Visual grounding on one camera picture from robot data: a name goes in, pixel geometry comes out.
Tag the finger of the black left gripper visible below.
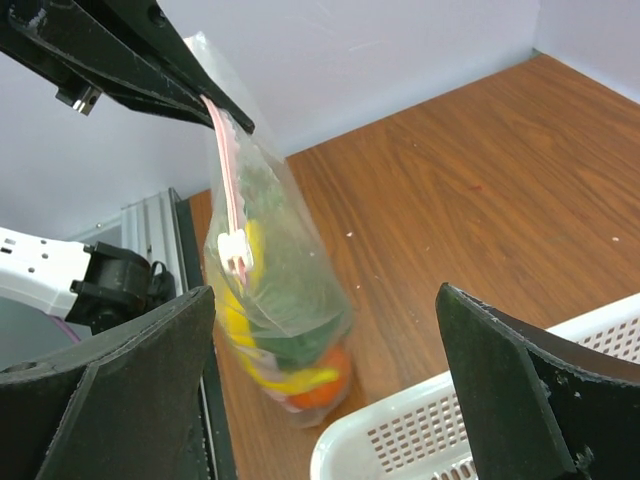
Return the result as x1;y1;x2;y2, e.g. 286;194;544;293
1;1;255;133

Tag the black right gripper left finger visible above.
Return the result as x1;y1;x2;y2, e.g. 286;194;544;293
1;287;214;479

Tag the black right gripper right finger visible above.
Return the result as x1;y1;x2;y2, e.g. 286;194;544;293
435;283;639;479

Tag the clear zip top bag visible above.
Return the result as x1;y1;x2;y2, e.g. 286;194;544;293
186;33;353;428

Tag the fake orange fruit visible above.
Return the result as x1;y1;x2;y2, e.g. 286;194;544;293
287;345;352;410

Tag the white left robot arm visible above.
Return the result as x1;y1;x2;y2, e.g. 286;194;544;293
1;1;255;333

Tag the fake green bell pepper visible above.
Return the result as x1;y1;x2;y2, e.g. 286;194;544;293
240;166;350;371

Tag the white perforated plastic basket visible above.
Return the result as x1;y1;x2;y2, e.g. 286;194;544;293
309;295;639;480

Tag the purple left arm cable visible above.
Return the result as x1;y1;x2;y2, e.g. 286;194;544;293
44;314;81;346

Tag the aluminium table frame rail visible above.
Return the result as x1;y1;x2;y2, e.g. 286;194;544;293
69;187;239;480

